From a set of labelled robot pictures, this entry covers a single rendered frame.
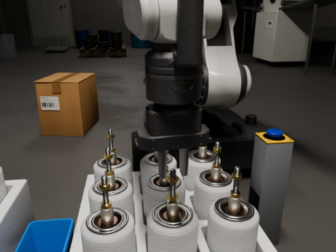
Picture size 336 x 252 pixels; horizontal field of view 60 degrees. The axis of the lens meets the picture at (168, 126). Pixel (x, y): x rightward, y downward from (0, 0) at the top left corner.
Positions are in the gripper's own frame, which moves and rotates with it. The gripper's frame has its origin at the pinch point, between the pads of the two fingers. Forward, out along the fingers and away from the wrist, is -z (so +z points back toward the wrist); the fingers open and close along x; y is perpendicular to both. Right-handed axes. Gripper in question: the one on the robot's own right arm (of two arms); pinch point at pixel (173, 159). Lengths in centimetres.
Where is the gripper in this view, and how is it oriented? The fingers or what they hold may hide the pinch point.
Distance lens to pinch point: 50.3
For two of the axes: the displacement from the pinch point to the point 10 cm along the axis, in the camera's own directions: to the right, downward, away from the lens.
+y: -2.5, -3.3, 9.1
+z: 0.0, -9.4, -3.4
